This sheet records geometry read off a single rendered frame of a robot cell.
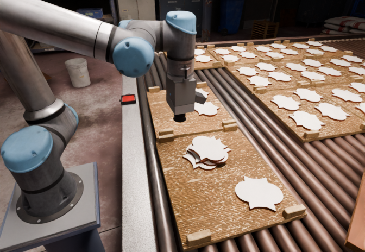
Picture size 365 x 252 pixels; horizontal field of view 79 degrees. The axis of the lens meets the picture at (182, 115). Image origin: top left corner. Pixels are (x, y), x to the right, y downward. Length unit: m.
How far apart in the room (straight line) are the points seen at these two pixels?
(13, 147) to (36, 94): 0.15
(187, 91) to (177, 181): 0.28
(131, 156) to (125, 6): 4.83
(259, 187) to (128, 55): 0.53
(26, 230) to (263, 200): 0.66
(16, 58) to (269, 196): 0.77
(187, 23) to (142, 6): 5.00
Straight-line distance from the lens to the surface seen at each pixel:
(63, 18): 0.49
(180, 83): 0.61
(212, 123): 0.97
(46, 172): 0.72
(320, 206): 0.80
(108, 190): 1.98
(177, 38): 0.57
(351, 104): 1.37
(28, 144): 0.69
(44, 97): 0.75
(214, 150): 0.77
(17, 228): 0.83
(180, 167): 0.77
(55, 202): 0.78
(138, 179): 0.77
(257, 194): 0.72
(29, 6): 0.51
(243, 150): 0.86
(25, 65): 0.72
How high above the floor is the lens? 1.49
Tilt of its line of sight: 33 degrees down
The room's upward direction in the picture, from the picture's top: straight up
